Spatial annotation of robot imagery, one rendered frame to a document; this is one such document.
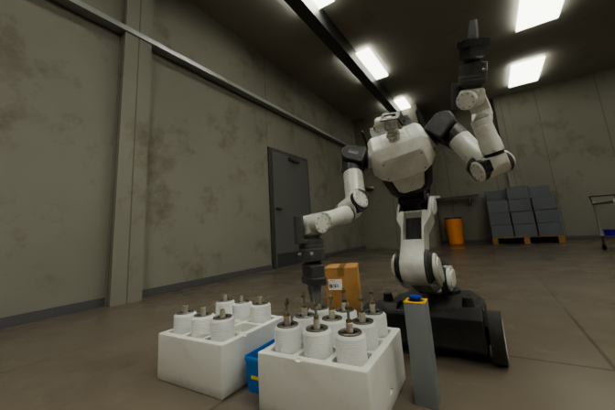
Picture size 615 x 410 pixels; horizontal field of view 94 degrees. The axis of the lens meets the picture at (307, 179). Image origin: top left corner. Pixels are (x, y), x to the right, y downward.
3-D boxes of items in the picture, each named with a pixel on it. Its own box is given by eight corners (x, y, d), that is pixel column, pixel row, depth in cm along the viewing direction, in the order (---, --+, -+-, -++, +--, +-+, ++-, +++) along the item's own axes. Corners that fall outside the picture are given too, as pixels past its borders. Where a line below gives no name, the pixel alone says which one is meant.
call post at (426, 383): (418, 393, 99) (407, 297, 104) (441, 398, 95) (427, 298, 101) (415, 404, 93) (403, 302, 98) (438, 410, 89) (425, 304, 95)
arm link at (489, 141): (474, 128, 100) (495, 180, 100) (501, 118, 101) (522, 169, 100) (458, 134, 111) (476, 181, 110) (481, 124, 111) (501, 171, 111)
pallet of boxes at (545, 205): (558, 240, 706) (546, 186, 731) (566, 242, 631) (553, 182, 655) (492, 242, 776) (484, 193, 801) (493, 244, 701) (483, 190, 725)
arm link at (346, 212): (326, 232, 111) (357, 222, 124) (342, 221, 104) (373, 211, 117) (314, 209, 115) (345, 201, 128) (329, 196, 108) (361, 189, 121)
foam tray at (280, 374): (316, 361, 128) (313, 318, 131) (405, 379, 109) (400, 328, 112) (259, 412, 94) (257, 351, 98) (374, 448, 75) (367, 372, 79)
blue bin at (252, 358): (288, 359, 133) (287, 330, 135) (309, 362, 128) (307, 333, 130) (243, 391, 108) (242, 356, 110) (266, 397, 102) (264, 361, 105)
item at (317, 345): (322, 401, 86) (318, 335, 89) (299, 391, 92) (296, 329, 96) (341, 386, 93) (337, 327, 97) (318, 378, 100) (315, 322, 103)
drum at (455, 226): (466, 242, 809) (462, 217, 822) (465, 243, 769) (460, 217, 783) (448, 243, 833) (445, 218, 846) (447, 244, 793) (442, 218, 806)
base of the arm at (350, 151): (341, 182, 143) (341, 165, 150) (368, 181, 141) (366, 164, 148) (340, 162, 131) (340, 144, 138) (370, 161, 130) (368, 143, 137)
